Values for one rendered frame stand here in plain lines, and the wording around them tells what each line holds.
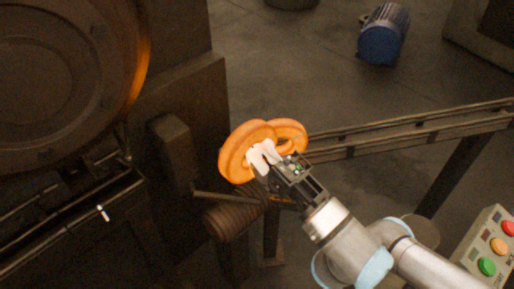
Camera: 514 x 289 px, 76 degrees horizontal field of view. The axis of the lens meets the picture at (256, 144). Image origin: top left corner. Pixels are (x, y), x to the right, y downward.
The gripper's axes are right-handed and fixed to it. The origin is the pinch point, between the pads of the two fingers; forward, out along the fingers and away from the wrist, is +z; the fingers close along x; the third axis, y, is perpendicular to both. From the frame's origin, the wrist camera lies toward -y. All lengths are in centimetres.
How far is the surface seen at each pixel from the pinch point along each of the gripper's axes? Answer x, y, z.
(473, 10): -243, -56, 9
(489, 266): -30, -8, -56
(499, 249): -36, -8, -56
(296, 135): -18.6, -9.7, -1.7
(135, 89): 14.0, 7.0, 21.4
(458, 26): -245, -71, 9
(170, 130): 7.8, -10.0, 18.8
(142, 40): 9.9, 15.9, 23.9
